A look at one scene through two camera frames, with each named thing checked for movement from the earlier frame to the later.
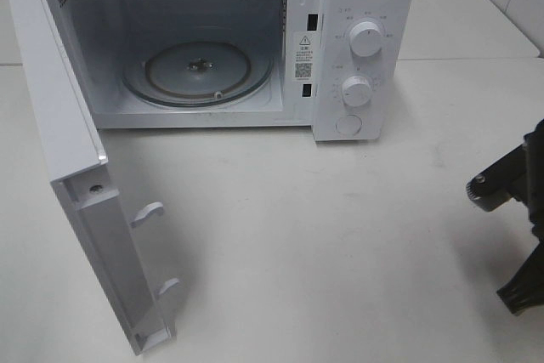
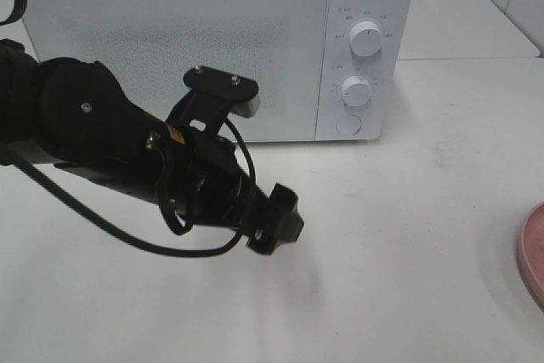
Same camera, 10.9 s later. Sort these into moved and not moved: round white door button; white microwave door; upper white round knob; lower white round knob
Moved: white microwave door
Not moved: round white door button; lower white round knob; upper white round knob
